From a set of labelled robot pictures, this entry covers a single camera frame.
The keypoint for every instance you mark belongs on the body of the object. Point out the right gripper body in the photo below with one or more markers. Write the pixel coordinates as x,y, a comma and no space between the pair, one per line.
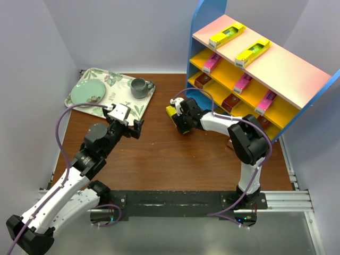
183,122

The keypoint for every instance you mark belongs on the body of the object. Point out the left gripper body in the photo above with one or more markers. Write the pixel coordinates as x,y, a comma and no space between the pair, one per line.
117,130

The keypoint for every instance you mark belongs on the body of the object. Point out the yellow toothpaste box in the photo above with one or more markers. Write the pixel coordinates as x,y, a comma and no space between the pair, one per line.
254,51
226,35
171,111

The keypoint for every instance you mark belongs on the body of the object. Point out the dark red toothpaste box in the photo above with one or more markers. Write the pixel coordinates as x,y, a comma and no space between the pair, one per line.
203,80

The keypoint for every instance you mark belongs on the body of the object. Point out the red 3D toothpaste box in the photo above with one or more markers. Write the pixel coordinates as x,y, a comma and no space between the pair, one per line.
230,102
264,123

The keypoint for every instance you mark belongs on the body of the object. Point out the small pink toothpaste box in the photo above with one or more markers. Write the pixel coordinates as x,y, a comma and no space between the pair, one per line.
242,83

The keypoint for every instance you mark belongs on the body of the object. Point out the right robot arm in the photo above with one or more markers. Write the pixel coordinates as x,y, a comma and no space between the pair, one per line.
250,143

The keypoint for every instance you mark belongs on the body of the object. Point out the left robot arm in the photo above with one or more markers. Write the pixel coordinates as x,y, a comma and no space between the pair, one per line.
35,229

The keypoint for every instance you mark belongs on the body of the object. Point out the blue shelf with coloured boards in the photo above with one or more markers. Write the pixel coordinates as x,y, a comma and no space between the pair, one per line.
296,83

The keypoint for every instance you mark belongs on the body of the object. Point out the grey ceramic mug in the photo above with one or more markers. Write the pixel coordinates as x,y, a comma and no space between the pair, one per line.
140,88

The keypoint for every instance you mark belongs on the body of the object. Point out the floral leaf print tray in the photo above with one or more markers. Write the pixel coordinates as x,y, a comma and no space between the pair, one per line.
117,91

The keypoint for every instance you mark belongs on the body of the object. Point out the mint green ceramic plate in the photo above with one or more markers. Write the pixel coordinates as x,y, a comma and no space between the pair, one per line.
88,91

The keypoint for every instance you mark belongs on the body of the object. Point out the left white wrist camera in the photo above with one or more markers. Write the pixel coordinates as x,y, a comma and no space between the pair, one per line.
118,112

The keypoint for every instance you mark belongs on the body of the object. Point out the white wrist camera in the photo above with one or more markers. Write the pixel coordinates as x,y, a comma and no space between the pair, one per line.
118,112
176,102

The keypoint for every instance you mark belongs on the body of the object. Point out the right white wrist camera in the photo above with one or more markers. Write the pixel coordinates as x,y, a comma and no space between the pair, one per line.
176,102

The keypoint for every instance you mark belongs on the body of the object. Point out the black mounting base plate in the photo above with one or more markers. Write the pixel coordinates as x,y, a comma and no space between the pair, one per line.
172,204

